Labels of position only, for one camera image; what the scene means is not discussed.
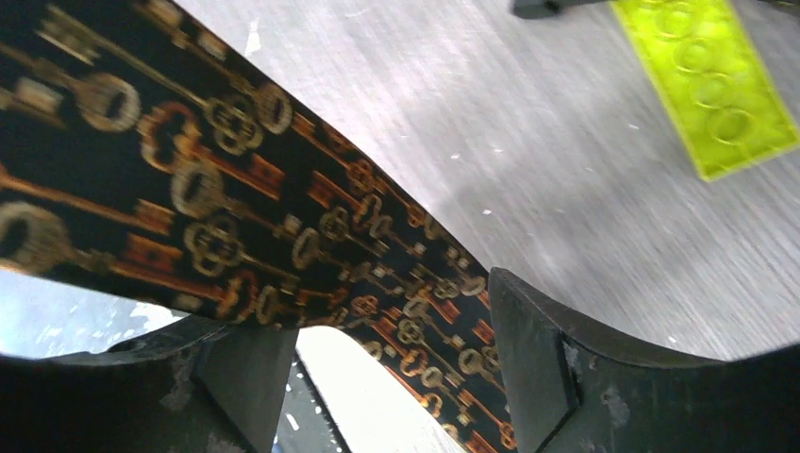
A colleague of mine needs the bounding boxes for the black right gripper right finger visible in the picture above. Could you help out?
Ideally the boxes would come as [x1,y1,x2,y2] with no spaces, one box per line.
[489,268,799,453]

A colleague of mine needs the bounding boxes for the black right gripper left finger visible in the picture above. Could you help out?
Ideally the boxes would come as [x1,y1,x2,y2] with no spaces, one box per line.
[1,316,297,452]

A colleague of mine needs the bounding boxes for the black key pattern tie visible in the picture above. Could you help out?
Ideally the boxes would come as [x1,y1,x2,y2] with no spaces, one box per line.
[1,1,517,452]

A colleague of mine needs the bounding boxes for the lime green flat brick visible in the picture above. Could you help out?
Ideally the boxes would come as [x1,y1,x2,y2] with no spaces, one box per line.
[611,1,799,181]

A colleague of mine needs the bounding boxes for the small black tripod stand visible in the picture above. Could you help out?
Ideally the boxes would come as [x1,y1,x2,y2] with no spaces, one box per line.
[510,0,799,20]

